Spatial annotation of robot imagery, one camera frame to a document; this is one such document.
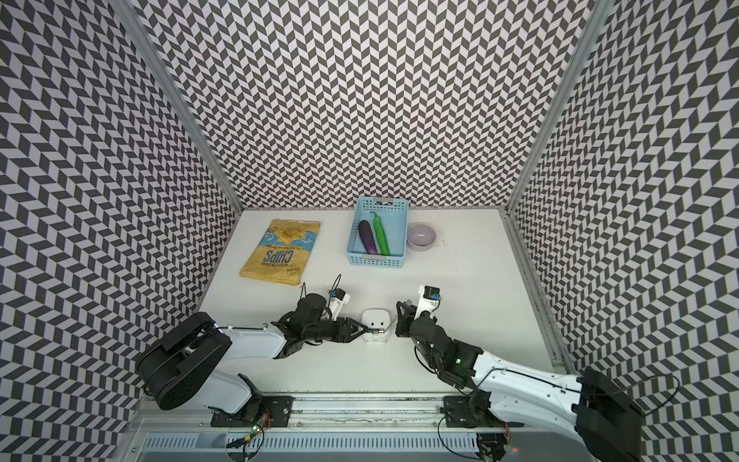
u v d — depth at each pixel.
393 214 1.16
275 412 0.72
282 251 1.02
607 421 0.41
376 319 0.89
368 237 1.08
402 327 0.68
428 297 0.68
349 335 0.77
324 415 0.74
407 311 0.74
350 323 0.79
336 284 0.77
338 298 0.81
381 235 1.09
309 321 0.70
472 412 0.64
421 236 1.05
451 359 0.60
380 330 0.84
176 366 0.43
